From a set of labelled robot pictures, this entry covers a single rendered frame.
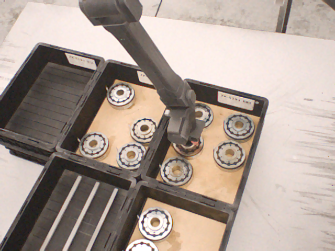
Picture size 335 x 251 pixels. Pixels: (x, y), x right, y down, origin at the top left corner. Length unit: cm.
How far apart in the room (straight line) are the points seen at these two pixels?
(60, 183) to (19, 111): 36
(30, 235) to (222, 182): 63
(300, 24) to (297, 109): 138
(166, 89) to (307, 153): 68
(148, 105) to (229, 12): 163
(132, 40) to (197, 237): 63
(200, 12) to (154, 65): 203
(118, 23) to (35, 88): 84
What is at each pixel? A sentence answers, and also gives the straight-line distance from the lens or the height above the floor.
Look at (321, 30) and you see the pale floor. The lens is 288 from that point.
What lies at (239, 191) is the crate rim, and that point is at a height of 93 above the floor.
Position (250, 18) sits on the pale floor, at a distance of 288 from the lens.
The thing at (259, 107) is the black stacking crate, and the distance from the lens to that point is 134.
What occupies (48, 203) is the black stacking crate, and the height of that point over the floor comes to 83.
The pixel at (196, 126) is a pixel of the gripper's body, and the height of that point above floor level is 96.
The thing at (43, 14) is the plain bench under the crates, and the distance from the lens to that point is 207.
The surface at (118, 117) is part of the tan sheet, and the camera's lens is 140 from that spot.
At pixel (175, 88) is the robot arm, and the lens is 100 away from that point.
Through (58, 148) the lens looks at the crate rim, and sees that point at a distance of 128.
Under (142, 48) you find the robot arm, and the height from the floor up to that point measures 136.
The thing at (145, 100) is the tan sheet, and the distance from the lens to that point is 143.
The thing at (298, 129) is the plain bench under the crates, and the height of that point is 70.
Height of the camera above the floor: 199
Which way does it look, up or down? 59 degrees down
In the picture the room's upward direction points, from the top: 10 degrees counter-clockwise
